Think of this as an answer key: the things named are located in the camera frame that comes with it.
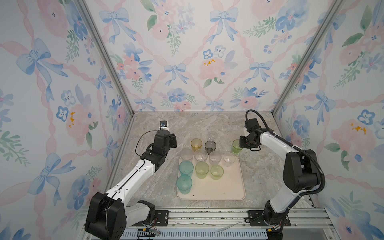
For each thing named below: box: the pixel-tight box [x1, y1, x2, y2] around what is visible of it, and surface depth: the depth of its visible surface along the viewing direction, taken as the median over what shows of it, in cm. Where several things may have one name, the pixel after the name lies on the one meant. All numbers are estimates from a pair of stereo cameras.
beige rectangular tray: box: [177, 156, 246, 201], surface depth 85 cm
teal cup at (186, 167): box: [179, 160, 194, 176], surface depth 83 cm
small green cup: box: [210, 164, 224, 181], surface depth 86 cm
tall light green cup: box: [195, 161, 210, 179], surface depth 87 cm
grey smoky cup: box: [204, 140, 217, 155], surface depth 99 cm
